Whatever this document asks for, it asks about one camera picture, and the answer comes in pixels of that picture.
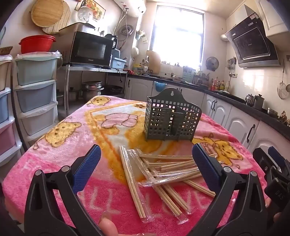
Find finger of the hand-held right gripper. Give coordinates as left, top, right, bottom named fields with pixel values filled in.
left=252, top=147, right=290, bottom=209
left=268, top=146, right=290, bottom=180

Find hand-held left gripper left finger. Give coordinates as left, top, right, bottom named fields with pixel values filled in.
left=24, top=144, right=103, bottom=236

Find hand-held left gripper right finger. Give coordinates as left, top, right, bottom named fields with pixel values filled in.
left=192, top=143, right=269, bottom=236

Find pile of bamboo chopsticks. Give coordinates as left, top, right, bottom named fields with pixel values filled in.
left=118, top=145, right=219, bottom=224

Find dark grey plastic utensil basket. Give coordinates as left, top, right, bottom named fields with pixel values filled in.
left=143, top=88, right=202, bottom=141

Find person's right hand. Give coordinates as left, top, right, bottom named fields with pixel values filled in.
left=272, top=212, right=284, bottom=225

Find person's left hand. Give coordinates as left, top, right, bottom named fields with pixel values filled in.
left=99, top=218, right=120, bottom=236

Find pink printed bear blanket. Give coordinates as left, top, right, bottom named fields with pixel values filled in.
left=2, top=95, right=268, bottom=236

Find ginger roots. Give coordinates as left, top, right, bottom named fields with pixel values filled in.
left=279, top=110, right=290, bottom=124

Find white lower kitchen cabinets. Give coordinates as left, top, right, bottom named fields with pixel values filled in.
left=126, top=77, right=290, bottom=157

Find black kitchen countertop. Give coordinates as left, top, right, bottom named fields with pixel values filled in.
left=127, top=73, right=290, bottom=134

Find steel mesh strainer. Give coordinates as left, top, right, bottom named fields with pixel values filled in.
left=277, top=61, right=289, bottom=99

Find small steel pot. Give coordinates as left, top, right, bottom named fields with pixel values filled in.
left=68, top=87, right=80, bottom=101

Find stacked steel pots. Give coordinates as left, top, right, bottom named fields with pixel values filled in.
left=81, top=81, right=105, bottom=102

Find black wok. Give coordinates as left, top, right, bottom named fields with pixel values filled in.
left=105, top=85, right=124, bottom=94

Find cluster of condiment bottles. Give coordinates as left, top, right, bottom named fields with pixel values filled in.
left=211, top=77, right=227, bottom=91

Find green blue plastic drawer tower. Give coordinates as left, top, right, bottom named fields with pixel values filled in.
left=14, top=52, right=63, bottom=142

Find green knife block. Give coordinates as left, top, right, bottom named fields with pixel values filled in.
left=182, top=66, right=195, bottom=83

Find small hanging kitchen tools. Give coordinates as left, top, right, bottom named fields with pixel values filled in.
left=227, top=57, right=237, bottom=76

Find steel shelf rack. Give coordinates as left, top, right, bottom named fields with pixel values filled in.
left=57, top=64, right=128, bottom=116

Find pastel plastic drawer tower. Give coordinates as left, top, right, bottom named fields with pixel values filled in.
left=0, top=54, right=22, bottom=167

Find blue plastic bin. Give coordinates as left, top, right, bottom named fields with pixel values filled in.
left=110, top=57, right=127, bottom=70

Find black range hood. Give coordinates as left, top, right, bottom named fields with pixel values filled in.
left=225, top=4, right=281, bottom=68

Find wooden cutting board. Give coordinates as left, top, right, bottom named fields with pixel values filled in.
left=146, top=50, right=161, bottom=74

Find black microwave oven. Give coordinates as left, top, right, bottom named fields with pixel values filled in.
left=68, top=31, right=115, bottom=68

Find black blender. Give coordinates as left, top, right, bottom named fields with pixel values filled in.
left=105, top=34, right=118, bottom=51

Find red plastic basin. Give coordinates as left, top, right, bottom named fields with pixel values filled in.
left=18, top=35, right=56, bottom=54

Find kitchen window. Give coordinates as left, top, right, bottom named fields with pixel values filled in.
left=148, top=5, right=205, bottom=67

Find white upper cabinet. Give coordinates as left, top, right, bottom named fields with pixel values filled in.
left=255, top=0, right=290, bottom=43

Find grey rectangular container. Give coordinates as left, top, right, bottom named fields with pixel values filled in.
left=58, top=22, right=96, bottom=37

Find round wooden boards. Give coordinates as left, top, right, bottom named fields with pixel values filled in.
left=42, top=0, right=72, bottom=35

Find glass pot lid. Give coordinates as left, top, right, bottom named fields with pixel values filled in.
left=77, top=6, right=94, bottom=23

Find round bamboo board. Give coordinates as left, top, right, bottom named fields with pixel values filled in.
left=31, top=0, right=64, bottom=28

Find white water heater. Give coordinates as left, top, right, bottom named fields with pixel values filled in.
left=113, top=0, right=147, bottom=17

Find round wall fan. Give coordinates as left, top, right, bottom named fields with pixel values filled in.
left=206, top=56, right=219, bottom=72

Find wall mounted holder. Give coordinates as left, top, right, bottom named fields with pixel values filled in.
left=135, top=30, right=148, bottom=43

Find coiled grey hose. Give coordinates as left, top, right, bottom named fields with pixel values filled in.
left=118, top=25, right=134, bottom=41

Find fruit wall poster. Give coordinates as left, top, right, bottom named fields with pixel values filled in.
left=74, top=0, right=106, bottom=21

